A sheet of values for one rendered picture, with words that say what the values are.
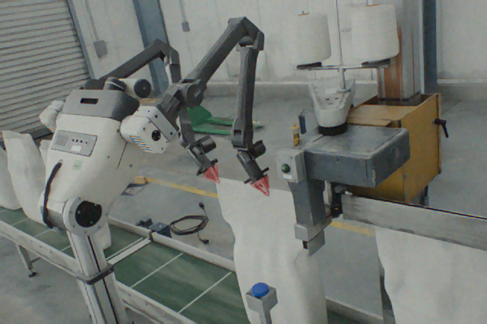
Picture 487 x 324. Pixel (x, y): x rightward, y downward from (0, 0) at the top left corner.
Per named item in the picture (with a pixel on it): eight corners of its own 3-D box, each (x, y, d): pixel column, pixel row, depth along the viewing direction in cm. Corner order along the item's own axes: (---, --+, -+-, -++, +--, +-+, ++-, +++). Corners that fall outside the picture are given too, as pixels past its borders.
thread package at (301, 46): (276, 68, 165) (269, 20, 159) (303, 58, 176) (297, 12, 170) (315, 68, 154) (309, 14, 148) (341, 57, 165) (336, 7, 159)
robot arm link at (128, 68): (157, 42, 213) (162, 31, 204) (176, 65, 214) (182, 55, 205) (78, 93, 194) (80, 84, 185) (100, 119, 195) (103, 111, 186)
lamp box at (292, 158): (278, 179, 141) (274, 153, 138) (287, 174, 144) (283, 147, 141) (297, 183, 136) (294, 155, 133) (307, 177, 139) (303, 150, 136)
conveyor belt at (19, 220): (-25, 214, 433) (-29, 205, 430) (17, 196, 458) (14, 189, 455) (99, 281, 284) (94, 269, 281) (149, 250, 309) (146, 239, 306)
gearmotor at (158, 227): (132, 239, 332) (126, 221, 327) (148, 230, 342) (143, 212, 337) (156, 249, 312) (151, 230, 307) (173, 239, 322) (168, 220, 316)
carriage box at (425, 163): (340, 196, 171) (332, 116, 161) (382, 163, 193) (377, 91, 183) (405, 208, 155) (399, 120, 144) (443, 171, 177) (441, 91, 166)
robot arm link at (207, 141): (178, 140, 205) (183, 135, 198) (198, 128, 210) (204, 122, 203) (192, 162, 206) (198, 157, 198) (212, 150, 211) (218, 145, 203)
